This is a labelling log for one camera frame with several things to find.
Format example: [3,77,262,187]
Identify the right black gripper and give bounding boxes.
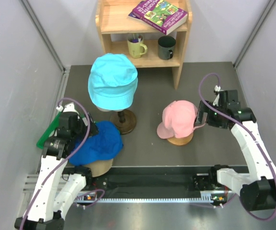
[195,100,228,129]

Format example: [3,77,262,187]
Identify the pink baseball cap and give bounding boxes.
[157,100,205,139]

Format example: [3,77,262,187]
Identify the blue baseball cap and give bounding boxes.
[69,121,123,166]

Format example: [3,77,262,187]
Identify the cyan bucket hat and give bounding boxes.
[88,53,138,110]

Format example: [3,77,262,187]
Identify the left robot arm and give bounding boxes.
[14,112,98,230]

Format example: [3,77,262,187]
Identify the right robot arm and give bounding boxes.
[196,86,276,211]

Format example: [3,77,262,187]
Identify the green plastic tray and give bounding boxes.
[36,112,61,149]

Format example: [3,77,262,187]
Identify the cream mannequin head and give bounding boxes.
[97,107,124,112]

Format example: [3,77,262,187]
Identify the light wooden hat stand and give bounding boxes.
[167,133,194,146]

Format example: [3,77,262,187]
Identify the tan hat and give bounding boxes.
[83,159,113,177]

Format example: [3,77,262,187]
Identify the dark green mug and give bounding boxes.
[158,35,176,60]

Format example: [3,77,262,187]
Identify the yellow-green mug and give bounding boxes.
[127,36,148,59]

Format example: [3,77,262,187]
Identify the wooden shelf unit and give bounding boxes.
[95,0,193,89]

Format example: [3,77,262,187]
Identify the pens in mug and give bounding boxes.
[128,33,143,43]

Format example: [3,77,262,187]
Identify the purple children's book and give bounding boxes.
[131,0,188,35]

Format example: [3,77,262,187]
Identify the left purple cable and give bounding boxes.
[20,97,91,230]

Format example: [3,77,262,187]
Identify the purple cable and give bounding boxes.
[20,97,91,230]
[198,73,276,220]

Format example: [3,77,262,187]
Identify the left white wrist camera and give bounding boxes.
[56,103,79,118]

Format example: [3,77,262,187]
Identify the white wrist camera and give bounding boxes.
[212,85,222,106]
[56,103,79,118]

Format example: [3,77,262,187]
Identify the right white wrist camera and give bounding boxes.
[212,85,222,106]

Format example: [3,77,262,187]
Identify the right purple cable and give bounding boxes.
[198,73,276,220]

